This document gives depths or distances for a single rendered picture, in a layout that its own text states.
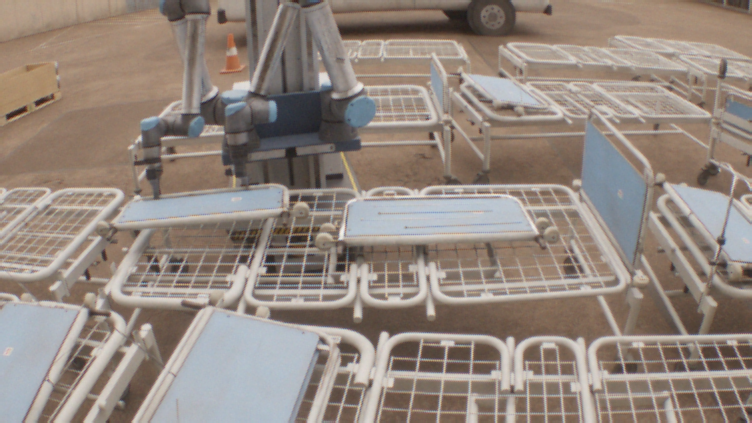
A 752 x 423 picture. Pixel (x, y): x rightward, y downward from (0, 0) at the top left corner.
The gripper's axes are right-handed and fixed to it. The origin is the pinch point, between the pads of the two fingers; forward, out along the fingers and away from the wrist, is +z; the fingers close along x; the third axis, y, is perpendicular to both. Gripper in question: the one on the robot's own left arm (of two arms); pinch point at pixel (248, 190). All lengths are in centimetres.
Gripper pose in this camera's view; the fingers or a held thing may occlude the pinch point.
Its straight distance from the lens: 254.3
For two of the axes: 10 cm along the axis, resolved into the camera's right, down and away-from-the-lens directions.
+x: 0.9, 2.7, -9.6
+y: -9.9, 0.8, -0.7
